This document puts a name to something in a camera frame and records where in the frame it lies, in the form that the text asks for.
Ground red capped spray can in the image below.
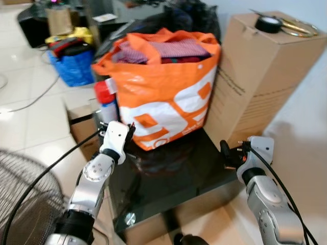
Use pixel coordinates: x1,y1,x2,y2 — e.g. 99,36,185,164
94,79,121,124

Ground orange white shopping bag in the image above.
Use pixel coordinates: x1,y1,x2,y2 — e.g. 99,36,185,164
92,28,222,152

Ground small open cardboard box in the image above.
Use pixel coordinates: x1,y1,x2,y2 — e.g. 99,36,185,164
64,100,104,162

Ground tall brown cardboard box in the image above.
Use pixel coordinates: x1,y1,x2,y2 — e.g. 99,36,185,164
204,11,326,149

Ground blue bag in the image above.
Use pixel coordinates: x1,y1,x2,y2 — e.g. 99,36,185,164
49,48,97,88

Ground red plaid cloth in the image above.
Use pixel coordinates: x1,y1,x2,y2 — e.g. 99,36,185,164
111,38,212,65

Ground black robot foot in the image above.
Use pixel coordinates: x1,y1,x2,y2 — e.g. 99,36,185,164
174,234,211,245

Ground dark red folded cloth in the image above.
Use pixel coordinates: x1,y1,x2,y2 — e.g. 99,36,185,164
50,37,96,57

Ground dark desk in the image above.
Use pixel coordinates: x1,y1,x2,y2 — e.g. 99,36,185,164
84,0,170,47

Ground yellow cloth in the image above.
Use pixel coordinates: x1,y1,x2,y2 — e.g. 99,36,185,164
45,27,95,46

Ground white paper card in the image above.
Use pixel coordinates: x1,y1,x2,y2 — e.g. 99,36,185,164
93,13,119,23

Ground black plastic bag pile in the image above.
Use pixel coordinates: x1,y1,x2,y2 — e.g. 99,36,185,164
153,0,222,39

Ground brown paper bag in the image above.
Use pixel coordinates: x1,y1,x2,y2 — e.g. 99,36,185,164
47,6,75,36

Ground black tape roll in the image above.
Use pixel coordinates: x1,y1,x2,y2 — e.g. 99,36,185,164
255,15,283,34

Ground black case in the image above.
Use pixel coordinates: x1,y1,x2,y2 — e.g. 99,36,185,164
17,3,52,49

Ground gold scissors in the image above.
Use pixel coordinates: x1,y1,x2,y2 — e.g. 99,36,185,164
249,9,319,38

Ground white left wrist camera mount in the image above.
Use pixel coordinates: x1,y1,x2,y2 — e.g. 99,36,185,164
100,121,129,159

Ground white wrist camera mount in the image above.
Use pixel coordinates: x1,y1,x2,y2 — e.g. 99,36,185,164
244,136,274,172
100,121,129,159

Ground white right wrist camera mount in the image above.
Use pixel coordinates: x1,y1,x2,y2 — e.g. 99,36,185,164
244,136,274,172

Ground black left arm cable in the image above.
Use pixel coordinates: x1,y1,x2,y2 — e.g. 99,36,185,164
0,129,104,245

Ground grey floor cable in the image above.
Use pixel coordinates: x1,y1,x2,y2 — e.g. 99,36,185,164
0,74,63,113

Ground black wire fan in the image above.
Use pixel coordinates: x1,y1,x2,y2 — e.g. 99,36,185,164
0,148,68,245

